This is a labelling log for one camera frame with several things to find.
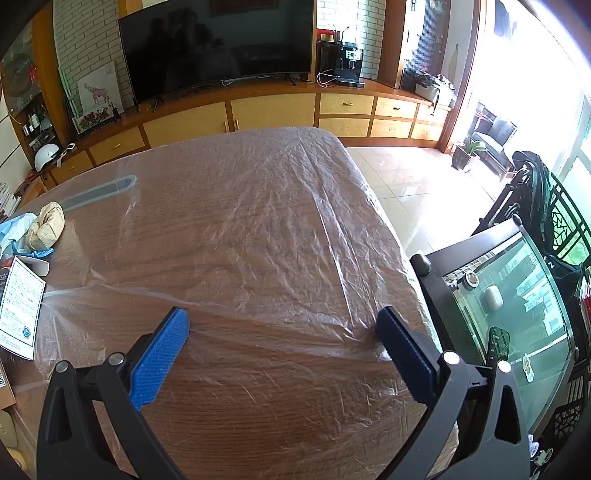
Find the dark armchair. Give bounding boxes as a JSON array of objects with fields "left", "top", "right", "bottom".
[{"left": 471, "top": 115, "right": 518, "bottom": 167}]

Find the round framed wall plate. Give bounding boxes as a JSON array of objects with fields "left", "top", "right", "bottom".
[{"left": 0, "top": 53, "right": 38, "bottom": 99}]

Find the potted green plant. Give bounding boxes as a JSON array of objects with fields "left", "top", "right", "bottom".
[{"left": 451, "top": 136, "right": 488, "bottom": 172}]

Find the wooden display cabinet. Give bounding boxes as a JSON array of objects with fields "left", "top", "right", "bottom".
[{"left": 0, "top": 18, "right": 63, "bottom": 155}]

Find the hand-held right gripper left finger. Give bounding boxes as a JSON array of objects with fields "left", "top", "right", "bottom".
[{"left": 37, "top": 307, "right": 190, "bottom": 480}]

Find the grey foam edge strip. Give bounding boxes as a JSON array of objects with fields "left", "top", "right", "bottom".
[{"left": 62, "top": 174, "right": 138, "bottom": 210}]

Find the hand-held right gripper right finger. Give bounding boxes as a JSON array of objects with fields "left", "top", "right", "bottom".
[{"left": 374, "top": 305, "right": 530, "bottom": 480}]

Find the beige crumpled cloth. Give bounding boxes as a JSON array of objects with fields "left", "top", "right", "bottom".
[{"left": 25, "top": 202, "right": 65, "bottom": 254}]

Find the dark jacket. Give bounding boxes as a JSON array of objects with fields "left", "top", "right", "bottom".
[{"left": 524, "top": 151, "right": 557, "bottom": 252}]

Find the white helmet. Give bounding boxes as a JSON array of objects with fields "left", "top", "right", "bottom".
[{"left": 34, "top": 143, "right": 63, "bottom": 171}]

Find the white and blue medicine box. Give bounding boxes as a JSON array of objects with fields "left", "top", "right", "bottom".
[{"left": 0, "top": 255, "right": 49, "bottom": 361}]

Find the black carved wooden chair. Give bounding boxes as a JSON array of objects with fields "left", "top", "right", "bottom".
[{"left": 471, "top": 150, "right": 591, "bottom": 278}]

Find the horse painting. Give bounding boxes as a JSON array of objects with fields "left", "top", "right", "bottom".
[{"left": 76, "top": 60, "right": 123, "bottom": 121}]

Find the small wooden stool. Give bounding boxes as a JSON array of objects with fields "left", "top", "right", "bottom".
[{"left": 14, "top": 178, "right": 48, "bottom": 209}]

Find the red flower picture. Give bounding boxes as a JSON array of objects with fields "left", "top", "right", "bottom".
[{"left": 71, "top": 108, "right": 118, "bottom": 134}]

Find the blue plastic bag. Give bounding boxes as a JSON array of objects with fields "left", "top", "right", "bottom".
[{"left": 0, "top": 212, "right": 54, "bottom": 259}]

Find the black coffee machine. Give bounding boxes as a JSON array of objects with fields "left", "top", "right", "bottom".
[{"left": 318, "top": 41, "right": 365, "bottom": 88}]

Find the long wooden television cabinet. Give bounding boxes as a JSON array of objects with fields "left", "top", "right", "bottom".
[{"left": 41, "top": 76, "right": 455, "bottom": 185}]

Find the large black television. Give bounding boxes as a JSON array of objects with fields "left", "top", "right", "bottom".
[{"left": 117, "top": 0, "right": 317, "bottom": 107}]

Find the black remote control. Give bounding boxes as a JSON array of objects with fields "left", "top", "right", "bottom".
[{"left": 487, "top": 327, "right": 510, "bottom": 365}]

